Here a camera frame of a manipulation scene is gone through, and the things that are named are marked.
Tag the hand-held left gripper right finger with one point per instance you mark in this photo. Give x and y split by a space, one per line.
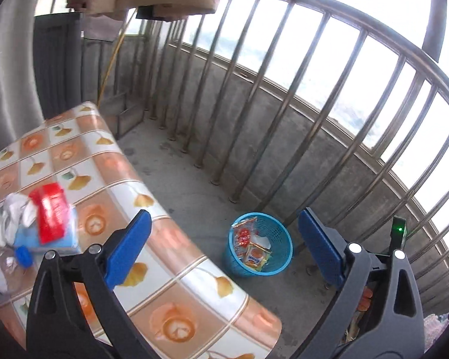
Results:
320 250

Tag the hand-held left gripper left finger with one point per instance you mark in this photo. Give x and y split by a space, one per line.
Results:
129 245

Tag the blue plastic mesh basket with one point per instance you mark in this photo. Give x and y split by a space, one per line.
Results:
277 254

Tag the white paper scrap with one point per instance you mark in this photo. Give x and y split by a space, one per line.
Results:
263 241

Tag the orange snack packet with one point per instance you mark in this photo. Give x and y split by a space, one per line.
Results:
255 260

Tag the clear red candy wrapper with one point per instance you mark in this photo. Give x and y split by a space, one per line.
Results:
242 237

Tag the red and white snack bag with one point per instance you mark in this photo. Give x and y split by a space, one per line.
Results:
50 213

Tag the white plastic wrapper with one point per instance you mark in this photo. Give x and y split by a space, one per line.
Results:
13 209

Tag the person's right hand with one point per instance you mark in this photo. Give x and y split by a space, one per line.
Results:
366 299

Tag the blue tissue pack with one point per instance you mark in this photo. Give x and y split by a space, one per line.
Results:
69 237

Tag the leaf patterned tablecloth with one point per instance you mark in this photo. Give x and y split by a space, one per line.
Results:
179 280

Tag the purple patterned cloth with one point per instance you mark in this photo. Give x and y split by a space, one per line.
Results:
436 327

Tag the grey metal dustpan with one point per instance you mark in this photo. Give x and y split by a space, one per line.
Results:
129 119

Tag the clear plastic bottle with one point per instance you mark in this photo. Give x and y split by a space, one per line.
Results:
3 269

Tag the dark grey door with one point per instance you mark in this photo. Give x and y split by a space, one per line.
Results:
56 67

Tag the grey curtain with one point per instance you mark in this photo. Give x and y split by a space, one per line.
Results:
11 82

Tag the metal balcony railing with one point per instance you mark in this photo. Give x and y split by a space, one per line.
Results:
436 26

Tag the pink hanging garment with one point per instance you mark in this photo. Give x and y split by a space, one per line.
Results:
97 28

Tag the dark hanging garment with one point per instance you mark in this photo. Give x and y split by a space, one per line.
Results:
145 12

